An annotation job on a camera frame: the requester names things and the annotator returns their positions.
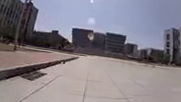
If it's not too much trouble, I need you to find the drain grate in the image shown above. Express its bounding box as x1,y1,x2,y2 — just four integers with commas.
20,68,48,83

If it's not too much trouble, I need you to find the dark stone kerb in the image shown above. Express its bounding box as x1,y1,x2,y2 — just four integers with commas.
0,45,81,102

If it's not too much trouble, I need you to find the small grey building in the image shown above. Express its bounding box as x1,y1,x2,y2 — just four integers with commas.
123,42,140,58

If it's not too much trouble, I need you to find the ring-topped lamp pole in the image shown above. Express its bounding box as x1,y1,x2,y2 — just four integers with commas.
12,0,35,53

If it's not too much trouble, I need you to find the reddish paved ground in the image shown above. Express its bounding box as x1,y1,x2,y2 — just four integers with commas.
0,43,79,89

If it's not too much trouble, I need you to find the grey slab plaza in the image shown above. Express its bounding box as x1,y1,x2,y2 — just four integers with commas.
0,43,181,102

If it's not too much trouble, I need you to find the low dark building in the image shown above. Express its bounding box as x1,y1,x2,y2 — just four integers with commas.
30,26,73,51

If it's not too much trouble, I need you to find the wide dark building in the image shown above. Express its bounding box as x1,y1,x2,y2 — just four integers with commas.
68,26,128,58

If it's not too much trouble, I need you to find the low grey building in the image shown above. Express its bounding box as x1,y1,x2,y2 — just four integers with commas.
137,46,165,64

